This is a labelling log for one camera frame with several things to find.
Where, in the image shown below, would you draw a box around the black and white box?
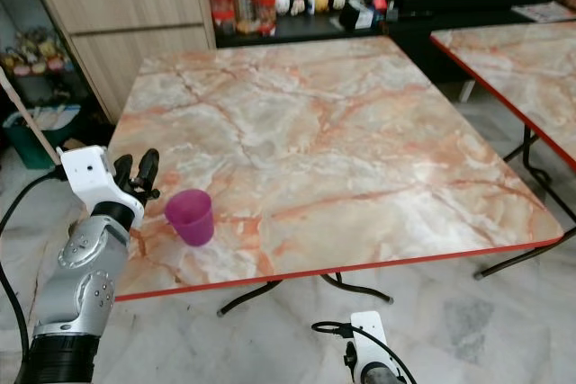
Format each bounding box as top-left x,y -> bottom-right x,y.
338,0 -> 375,31

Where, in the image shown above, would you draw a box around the light wooden cabinet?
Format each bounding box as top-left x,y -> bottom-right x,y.
40,0 -> 219,124

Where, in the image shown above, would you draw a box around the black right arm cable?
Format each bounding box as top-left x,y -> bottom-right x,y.
311,319 -> 419,384

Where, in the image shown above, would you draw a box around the green plastic bin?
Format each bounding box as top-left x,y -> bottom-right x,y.
4,105 -> 84,170

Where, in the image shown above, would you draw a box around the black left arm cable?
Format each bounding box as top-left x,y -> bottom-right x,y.
0,168 -> 66,376

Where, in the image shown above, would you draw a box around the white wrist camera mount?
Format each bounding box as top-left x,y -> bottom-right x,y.
349,311 -> 390,363
59,145 -> 146,228

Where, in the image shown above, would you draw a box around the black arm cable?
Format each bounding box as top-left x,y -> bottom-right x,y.
311,319 -> 419,384
0,168 -> 66,376

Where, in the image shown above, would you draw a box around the printed magazine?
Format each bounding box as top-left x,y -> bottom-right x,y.
511,1 -> 576,24

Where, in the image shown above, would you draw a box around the glass display shelf with figurines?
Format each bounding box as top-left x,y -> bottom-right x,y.
0,0 -> 93,111

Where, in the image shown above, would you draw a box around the black metal table legs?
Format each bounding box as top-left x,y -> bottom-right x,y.
216,229 -> 576,317
515,125 -> 576,223

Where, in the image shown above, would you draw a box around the black low console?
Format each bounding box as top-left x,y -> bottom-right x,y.
214,0 -> 576,84

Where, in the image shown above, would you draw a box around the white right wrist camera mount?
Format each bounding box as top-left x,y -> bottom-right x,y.
349,311 -> 390,363

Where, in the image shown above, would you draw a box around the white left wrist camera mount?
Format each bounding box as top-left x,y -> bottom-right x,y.
59,145 -> 146,228

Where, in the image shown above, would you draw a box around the wooden broom stick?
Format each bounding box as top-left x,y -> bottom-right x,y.
0,71 -> 66,171

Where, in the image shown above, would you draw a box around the purple plastic cup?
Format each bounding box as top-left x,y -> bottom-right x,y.
165,189 -> 216,247

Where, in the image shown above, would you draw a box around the orange lidded plastic jar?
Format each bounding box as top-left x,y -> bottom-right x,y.
254,0 -> 276,36

